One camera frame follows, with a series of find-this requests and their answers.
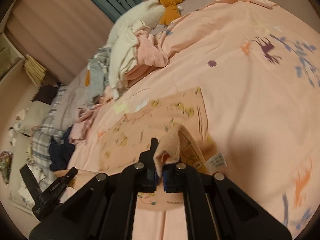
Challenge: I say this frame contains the white goose plush toy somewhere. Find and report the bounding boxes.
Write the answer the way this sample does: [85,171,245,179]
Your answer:
[107,0,184,45]

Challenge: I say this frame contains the peach duck-print child shirt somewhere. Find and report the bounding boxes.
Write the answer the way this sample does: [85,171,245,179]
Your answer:
[98,86,228,210]

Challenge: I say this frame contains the beige pillow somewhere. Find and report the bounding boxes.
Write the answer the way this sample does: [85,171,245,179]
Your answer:
[18,101,52,136]

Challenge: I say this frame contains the yellow striped small curtain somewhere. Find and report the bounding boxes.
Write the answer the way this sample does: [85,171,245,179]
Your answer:
[23,54,47,87]

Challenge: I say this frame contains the grey small garment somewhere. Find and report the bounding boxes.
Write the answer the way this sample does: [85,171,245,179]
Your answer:
[87,45,111,103]

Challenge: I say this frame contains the dark brown cushion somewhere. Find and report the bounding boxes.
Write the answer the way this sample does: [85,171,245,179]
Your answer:
[31,82,62,105]

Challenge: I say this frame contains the navy blue garment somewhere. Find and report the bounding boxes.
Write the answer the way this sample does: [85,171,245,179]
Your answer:
[48,126,75,172]

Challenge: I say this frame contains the plaid grey blanket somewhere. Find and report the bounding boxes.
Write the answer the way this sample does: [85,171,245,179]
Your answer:
[32,86,67,180]

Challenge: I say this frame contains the white wall shelf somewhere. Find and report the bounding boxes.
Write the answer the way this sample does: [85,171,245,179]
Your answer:
[1,32,25,84]

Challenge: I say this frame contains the pink folded garment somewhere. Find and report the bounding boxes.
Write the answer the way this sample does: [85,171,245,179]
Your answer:
[124,27,169,88]

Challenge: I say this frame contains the cream white garment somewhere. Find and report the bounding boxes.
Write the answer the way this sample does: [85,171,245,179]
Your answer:
[108,19,146,99]

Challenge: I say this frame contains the light pink crumpled garment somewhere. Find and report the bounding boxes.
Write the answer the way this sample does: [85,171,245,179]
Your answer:
[68,97,113,145]

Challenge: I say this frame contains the white printed garment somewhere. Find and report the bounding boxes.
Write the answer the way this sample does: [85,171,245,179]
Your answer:
[8,142,57,209]

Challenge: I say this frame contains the plush toys on headboard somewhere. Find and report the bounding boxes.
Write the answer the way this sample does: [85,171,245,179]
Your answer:
[8,108,29,146]

